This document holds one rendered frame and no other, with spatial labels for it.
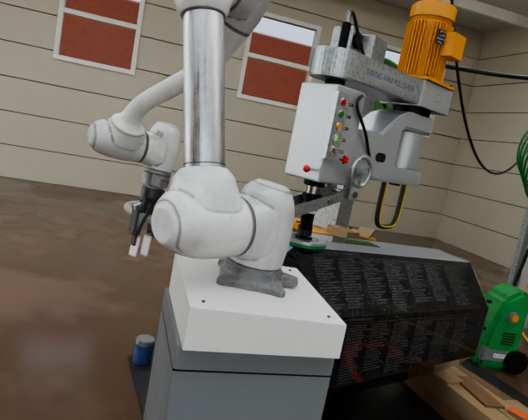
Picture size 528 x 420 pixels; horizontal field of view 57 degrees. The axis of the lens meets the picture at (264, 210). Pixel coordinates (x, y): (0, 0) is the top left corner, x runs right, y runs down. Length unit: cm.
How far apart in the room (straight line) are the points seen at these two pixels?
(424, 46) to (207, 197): 186
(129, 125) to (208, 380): 76
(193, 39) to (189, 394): 83
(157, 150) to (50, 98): 669
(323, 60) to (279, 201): 105
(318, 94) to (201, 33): 103
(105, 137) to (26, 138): 680
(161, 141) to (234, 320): 68
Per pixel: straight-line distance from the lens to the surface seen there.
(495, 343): 388
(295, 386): 127
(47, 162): 826
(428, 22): 276
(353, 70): 217
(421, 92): 262
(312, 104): 217
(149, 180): 159
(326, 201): 223
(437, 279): 259
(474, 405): 280
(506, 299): 384
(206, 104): 116
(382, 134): 241
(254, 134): 839
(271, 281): 128
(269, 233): 120
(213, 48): 121
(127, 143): 151
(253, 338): 115
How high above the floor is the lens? 129
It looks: 8 degrees down
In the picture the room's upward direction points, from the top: 11 degrees clockwise
